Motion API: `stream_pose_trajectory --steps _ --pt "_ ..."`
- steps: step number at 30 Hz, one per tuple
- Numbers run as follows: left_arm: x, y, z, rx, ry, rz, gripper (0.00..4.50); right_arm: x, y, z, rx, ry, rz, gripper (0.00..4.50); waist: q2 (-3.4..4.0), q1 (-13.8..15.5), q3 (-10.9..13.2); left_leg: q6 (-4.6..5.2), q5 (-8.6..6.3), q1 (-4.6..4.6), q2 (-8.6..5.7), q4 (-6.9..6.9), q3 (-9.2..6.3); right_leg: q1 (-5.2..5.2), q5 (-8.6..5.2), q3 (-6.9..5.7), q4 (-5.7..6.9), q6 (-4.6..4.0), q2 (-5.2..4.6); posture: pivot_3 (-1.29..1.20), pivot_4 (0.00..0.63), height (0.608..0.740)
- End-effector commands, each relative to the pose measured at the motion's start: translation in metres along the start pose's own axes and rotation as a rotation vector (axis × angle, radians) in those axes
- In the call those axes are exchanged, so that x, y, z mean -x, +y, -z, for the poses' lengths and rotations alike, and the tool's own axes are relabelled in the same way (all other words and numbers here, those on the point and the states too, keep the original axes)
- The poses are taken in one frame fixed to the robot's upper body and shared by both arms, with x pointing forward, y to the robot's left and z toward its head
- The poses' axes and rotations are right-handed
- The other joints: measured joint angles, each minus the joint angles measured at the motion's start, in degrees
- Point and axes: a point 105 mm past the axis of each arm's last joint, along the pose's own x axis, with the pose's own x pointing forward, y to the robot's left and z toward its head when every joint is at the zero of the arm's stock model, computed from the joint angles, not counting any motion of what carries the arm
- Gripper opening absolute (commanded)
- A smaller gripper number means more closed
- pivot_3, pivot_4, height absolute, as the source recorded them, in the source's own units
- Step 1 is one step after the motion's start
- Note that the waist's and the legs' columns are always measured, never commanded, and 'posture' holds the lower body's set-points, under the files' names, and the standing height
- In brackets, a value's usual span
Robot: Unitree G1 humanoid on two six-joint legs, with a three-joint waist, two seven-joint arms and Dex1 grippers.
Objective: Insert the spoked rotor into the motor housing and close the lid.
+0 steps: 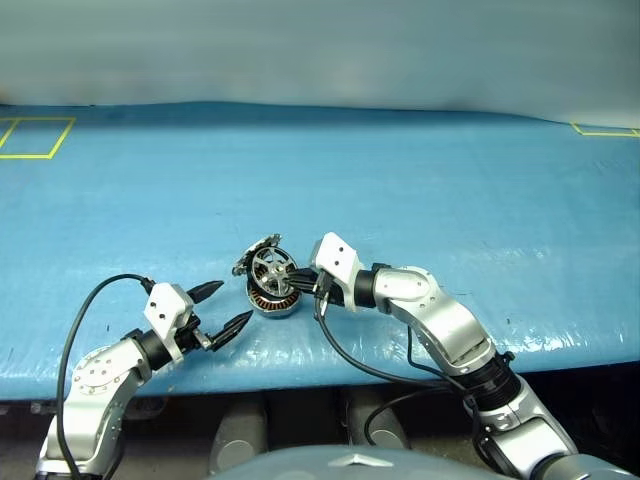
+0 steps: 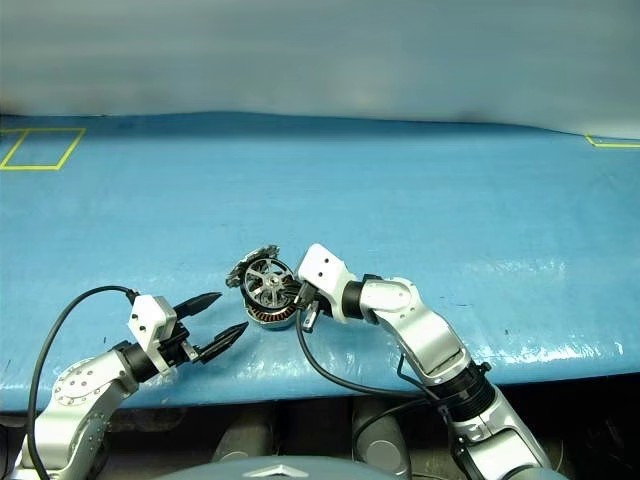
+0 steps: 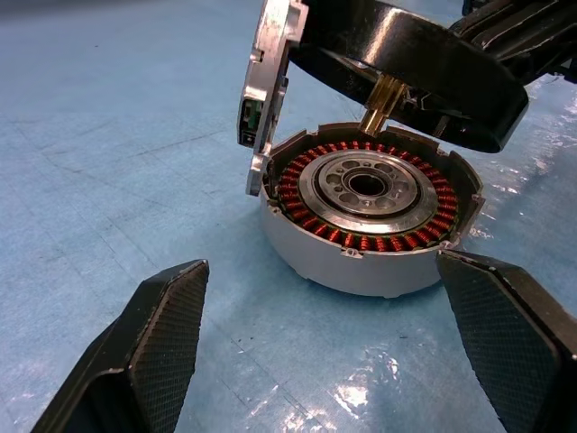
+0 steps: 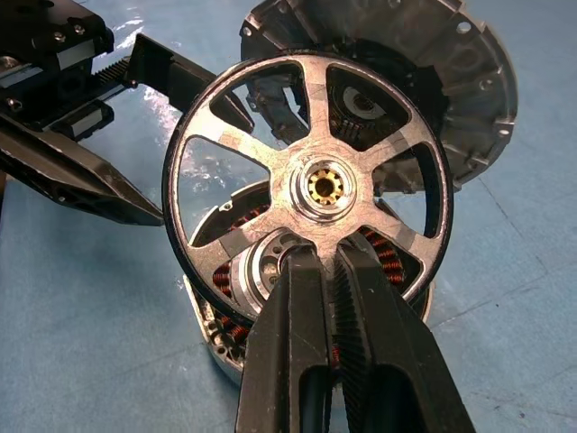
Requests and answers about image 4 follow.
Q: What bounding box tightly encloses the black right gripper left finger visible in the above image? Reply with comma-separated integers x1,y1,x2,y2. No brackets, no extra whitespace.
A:
234,245,337,433

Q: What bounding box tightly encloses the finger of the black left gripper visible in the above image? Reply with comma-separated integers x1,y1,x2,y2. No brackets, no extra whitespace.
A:
0,112,164,227
129,33,255,137

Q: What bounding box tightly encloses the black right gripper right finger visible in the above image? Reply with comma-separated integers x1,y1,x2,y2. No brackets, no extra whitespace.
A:
333,241,478,433

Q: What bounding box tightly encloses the silver spoked motor rotor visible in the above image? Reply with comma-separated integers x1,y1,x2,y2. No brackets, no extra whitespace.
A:
160,48,453,324

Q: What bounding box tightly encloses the motor stator with copper coils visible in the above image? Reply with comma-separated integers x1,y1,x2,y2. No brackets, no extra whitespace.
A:
182,179,436,381

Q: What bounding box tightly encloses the blue plastic table cover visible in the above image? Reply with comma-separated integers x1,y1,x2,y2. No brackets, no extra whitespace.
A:
0,0,577,433

